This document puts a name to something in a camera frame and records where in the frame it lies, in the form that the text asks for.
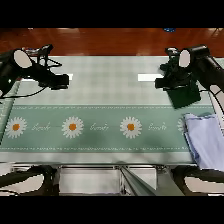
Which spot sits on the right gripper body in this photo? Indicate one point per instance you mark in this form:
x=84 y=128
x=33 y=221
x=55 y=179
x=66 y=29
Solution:
x=173 y=80

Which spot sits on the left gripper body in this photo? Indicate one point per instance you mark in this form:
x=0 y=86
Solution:
x=60 y=81

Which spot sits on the light blue garment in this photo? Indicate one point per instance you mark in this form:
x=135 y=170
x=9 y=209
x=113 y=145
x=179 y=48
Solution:
x=208 y=143

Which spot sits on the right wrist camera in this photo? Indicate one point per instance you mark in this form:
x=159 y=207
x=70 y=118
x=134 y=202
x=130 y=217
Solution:
x=171 y=53

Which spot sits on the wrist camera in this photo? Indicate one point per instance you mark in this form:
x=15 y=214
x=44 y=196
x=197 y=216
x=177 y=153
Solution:
x=42 y=50
x=171 y=53

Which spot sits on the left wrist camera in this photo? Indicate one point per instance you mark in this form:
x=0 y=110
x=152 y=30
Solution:
x=42 y=50

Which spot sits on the silver frame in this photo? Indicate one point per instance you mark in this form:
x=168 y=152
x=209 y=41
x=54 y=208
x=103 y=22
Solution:
x=140 y=186

